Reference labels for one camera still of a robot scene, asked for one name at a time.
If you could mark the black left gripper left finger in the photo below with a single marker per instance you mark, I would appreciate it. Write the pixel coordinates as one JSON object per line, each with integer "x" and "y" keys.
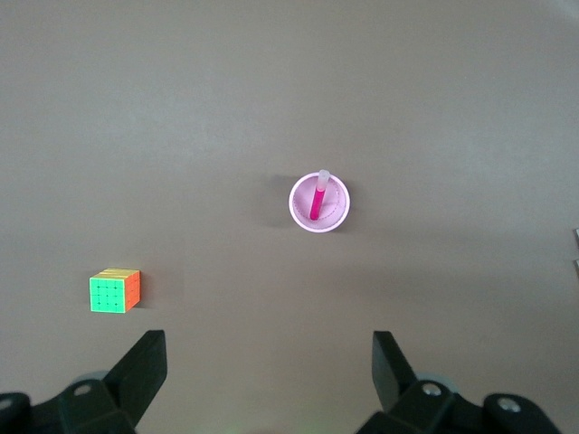
{"x": 131, "y": 384}

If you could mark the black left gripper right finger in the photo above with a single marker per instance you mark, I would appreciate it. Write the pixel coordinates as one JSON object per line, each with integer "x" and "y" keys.
{"x": 400, "y": 400}

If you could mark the pink marker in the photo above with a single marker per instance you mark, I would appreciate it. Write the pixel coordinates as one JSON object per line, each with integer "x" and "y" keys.
{"x": 317, "y": 201}

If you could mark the colourful puzzle cube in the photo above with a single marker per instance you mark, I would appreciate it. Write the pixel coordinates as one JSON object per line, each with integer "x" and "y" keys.
{"x": 108, "y": 294}

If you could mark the pink mesh cup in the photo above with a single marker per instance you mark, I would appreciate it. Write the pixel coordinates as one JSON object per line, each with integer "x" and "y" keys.
{"x": 300, "y": 212}

